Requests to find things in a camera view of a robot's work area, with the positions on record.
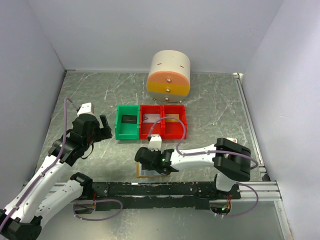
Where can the green plastic bin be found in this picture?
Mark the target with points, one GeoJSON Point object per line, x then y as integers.
{"type": "Point", "coordinates": [127, 131]}

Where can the tan leather card holder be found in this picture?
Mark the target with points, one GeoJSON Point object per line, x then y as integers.
{"type": "Point", "coordinates": [144, 173]}

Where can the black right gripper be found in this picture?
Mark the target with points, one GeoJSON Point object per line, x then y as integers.
{"type": "Point", "coordinates": [148, 168]}

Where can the white red card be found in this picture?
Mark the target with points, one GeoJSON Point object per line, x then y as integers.
{"type": "Point", "coordinates": [232, 139]}

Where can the red bin with gold card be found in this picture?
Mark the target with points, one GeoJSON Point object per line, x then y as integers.
{"type": "Point", "coordinates": [172, 128]}

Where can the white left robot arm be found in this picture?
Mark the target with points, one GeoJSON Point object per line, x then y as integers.
{"type": "Point", "coordinates": [25, 216]}

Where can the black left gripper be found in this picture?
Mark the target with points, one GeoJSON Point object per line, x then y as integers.
{"type": "Point", "coordinates": [105, 132]}

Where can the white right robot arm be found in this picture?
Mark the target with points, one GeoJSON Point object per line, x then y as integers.
{"type": "Point", "coordinates": [232, 160]}

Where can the round three-drawer mini cabinet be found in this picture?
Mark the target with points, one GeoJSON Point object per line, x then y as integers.
{"type": "Point", "coordinates": [169, 76]}

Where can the gold VIP card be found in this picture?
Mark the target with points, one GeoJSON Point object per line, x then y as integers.
{"type": "Point", "coordinates": [172, 118]}

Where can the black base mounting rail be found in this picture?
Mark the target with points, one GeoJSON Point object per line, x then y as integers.
{"type": "Point", "coordinates": [200, 195]}

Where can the black card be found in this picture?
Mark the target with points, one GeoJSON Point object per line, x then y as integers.
{"type": "Point", "coordinates": [129, 119]}

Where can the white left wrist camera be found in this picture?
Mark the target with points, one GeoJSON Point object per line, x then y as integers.
{"type": "Point", "coordinates": [86, 108]}

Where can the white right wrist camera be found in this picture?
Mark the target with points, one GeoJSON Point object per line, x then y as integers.
{"type": "Point", "coordinates": [155, 142]}

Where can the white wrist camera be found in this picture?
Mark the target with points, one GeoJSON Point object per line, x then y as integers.
{"type": "Point", "coordinates": [155, 142]}
{"type": "Point", "coordinates": [86, 108]}

